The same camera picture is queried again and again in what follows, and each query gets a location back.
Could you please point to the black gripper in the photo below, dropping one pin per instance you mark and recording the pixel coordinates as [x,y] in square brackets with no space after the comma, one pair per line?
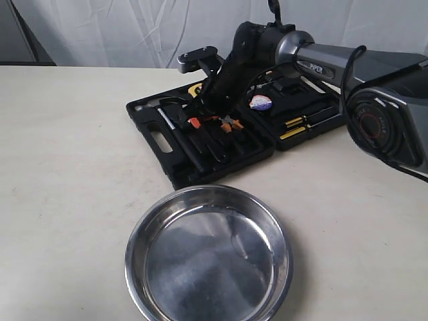
[224,92]

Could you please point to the black plastic tool case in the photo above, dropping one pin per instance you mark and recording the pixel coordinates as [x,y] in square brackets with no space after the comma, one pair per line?
[281,114]

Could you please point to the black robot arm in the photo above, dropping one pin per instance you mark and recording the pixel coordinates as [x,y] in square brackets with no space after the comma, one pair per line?
[383,94]

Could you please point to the yellow tape measure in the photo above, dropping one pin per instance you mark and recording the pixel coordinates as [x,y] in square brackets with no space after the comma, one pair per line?
[195,90]

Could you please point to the round electrical tape roll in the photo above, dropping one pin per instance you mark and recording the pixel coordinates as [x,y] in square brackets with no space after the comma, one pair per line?
[260,103]

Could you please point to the yellow black screwdriver upper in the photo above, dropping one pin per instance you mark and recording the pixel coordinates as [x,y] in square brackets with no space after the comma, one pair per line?
[314,118]

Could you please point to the yellow black screwdriver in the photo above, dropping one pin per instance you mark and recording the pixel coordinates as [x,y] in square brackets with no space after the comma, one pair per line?
[298,129]
[314,118]

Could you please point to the yellow black screwdriver lower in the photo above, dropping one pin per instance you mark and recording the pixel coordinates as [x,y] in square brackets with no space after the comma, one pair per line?
[298,129]

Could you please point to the round stainless steel tray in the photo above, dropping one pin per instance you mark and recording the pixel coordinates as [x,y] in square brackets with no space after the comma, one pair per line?
[208,252]

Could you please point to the white backdrop curtain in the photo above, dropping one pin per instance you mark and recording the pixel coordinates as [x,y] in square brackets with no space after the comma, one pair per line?
[152,34]

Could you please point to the orange handled pliers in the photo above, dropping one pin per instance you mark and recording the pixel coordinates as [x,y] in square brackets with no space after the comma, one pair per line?
[224,146]

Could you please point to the black handled claw hammer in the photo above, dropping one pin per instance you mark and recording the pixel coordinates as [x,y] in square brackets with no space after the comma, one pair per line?
[187,147]

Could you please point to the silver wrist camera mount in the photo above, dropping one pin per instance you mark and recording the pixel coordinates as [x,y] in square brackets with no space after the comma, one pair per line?
[205,58]

